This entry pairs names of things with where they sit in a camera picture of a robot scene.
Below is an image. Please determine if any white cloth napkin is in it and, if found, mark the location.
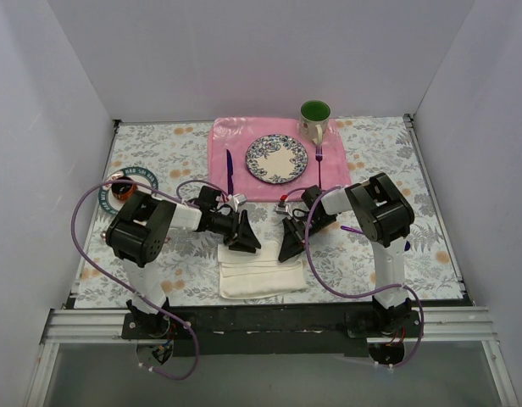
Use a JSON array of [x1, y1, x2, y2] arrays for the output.
[[218, 241, 307, 300]]

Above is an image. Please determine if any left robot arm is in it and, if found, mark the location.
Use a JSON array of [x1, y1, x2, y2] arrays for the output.
[[105, 186, 262, 339]]

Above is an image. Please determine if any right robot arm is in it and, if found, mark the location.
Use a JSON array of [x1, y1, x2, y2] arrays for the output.
[[278, 172, 414, 337]]

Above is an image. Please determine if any cream mug green inside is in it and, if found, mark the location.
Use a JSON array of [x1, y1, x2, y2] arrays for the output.
[[299, 100, 331, 146]]

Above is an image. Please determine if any pink satin placemat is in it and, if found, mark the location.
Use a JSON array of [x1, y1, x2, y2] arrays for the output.
[[208, 117, 351, 202]]

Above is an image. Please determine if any purple knife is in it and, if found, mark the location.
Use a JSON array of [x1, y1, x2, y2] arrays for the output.
[[225, 149, 234, 195]]

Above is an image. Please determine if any purple fork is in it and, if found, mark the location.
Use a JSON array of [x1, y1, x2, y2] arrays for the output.
[[315, 145, 323, 190]]

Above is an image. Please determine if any floral patterned tablecloth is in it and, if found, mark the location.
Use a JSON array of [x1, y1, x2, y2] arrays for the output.
[[76, 116, 474, 306]]

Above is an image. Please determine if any blue floral plate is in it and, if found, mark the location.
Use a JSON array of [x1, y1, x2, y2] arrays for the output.
[[245, 134, 308, 185]]

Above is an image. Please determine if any teal rimmed saucer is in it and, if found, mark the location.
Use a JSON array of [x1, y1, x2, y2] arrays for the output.
[[97, 166, 158, 215]]

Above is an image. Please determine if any purple spoon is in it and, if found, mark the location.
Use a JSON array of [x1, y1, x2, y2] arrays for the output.
[[340, 226, 411, 251]]

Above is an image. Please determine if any orange brown small cup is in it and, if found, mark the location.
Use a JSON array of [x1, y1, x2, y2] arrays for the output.
[[110, 176, 137, 202]]

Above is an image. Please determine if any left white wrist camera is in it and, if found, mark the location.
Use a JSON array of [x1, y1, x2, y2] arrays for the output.
[[227, 193, 247, 212]]

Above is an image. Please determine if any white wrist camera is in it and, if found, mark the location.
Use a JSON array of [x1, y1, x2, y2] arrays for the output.
[[227, 193, 247, 212], [275, 195, 292, 217]]

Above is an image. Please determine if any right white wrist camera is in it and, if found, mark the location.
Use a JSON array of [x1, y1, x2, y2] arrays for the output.
[[275, 195, 292, 217]]

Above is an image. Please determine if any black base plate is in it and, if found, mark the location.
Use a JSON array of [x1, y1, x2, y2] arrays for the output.
[[121, 303, 421, 358]]

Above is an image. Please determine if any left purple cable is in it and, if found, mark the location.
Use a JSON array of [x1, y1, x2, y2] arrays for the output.
[[69, 180, 232, 381]]

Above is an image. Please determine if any purple cable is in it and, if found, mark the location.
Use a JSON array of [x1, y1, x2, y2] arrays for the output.
[[69, 180, 232, 381], [280, 185, 425, 369]]

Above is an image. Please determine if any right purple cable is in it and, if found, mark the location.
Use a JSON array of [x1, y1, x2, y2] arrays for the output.
[[280, 185, 425, 369]]

